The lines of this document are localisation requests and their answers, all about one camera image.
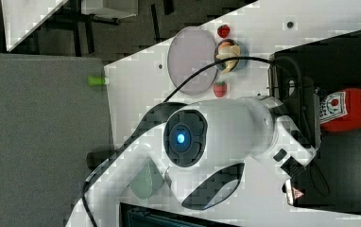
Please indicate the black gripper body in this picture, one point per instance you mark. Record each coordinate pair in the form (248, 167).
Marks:
(299, 98)

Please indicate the red ketchup bottle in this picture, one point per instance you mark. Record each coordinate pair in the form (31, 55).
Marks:
(341, 111)

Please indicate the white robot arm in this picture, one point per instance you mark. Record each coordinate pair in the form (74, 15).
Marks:
(200, 149)

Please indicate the red strawberry lower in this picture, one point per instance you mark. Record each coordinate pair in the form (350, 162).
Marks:
(220, 89)

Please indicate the red strawberry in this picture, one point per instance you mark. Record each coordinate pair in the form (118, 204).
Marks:
(223, 31)
(220, 89)

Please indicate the blue bowl with food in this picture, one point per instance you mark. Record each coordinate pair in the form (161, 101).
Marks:
(230, 48)

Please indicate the red strawberry upper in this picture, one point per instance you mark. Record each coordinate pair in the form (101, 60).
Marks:
(223, 31)

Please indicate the lilac round plate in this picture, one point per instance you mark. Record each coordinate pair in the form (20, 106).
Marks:
(190, 50)

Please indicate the green oval bowl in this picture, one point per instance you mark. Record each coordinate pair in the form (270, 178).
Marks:
(147, 181)

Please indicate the green marker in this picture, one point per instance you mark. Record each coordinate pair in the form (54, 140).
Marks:
(97, 81)

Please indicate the black cup upper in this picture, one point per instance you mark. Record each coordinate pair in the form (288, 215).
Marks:
(95, 158)

